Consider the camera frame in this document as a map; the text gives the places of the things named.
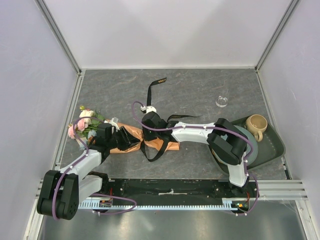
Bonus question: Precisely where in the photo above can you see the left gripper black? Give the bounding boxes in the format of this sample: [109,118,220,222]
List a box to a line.
[107,126,140,152]

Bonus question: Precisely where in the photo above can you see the orange wrapping paper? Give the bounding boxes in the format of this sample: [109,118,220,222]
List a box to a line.
[109,121,181,155]

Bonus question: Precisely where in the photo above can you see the artificial flower bunch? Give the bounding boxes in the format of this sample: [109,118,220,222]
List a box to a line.
[67,105,105,142]

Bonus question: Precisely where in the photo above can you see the black ribbon gold lettering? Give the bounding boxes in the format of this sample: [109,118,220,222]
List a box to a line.
[138,77,205,162]

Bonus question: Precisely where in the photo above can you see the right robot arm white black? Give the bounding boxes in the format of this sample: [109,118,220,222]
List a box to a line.
[140,111,254,197]

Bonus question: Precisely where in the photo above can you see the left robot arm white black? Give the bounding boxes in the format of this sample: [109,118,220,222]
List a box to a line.
[36,123,140,220]

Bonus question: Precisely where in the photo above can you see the clear glass vase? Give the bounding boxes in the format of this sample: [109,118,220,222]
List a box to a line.
[215,95,229,108]

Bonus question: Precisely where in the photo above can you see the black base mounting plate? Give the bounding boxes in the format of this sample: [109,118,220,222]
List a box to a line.
[100,178,257,205]

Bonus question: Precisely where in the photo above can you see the blue-grey ceramic plate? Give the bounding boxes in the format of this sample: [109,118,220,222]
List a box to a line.
[211,125,259,166]

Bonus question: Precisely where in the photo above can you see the beige ceramic mug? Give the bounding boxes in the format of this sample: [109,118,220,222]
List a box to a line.
[245,114,268,142]

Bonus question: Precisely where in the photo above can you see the dark green tray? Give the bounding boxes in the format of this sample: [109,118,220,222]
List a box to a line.
[211,116,285,176]

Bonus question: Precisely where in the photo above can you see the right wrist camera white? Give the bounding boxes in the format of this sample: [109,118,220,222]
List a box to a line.
[140,105,157,114]

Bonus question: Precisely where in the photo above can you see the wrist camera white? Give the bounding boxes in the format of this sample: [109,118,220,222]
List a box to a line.
[97,117,121,132]
[140,105,157,114]

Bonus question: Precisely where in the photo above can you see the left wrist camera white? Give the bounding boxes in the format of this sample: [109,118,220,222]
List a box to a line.
[97,117,121,132]

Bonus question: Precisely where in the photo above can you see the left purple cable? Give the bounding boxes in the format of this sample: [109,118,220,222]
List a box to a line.
[53,116,137,221]

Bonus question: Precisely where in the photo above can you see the purple cable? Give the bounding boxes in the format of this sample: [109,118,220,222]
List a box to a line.
[53,116,137,221]
[131,101,261,217]

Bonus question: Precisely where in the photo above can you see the grey slotted cable duct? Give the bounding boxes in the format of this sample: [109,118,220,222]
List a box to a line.
[78,197,249,211]

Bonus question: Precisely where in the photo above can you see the left aluminium frame post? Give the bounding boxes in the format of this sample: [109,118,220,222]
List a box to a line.
[35,0,82,75]

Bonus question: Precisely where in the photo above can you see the aluminium frame post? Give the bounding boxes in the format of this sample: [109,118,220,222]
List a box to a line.
[254,0,300,73]
[35,0,82,75]

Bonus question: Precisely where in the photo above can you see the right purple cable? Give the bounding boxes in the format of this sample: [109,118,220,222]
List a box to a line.
[131,101,261,217]

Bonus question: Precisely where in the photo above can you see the right aluminium frame post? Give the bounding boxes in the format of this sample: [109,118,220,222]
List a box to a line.
[254,0,300,73]

